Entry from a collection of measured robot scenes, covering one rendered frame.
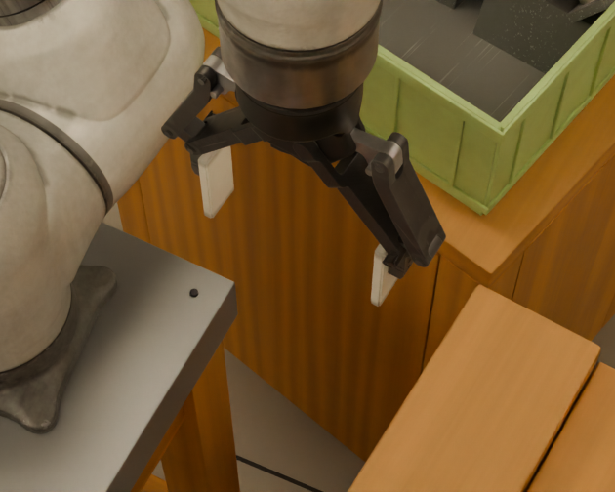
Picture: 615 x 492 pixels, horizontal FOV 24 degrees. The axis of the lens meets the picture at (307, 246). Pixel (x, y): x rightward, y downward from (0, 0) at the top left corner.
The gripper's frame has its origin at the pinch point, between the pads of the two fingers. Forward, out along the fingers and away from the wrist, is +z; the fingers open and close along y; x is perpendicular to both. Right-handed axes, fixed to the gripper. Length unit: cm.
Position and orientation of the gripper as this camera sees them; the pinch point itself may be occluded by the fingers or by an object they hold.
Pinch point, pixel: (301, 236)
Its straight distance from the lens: 98.5
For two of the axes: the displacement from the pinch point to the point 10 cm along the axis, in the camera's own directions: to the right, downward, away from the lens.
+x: -5.2, 7.4, -4.3
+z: 0.0, 5.1, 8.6
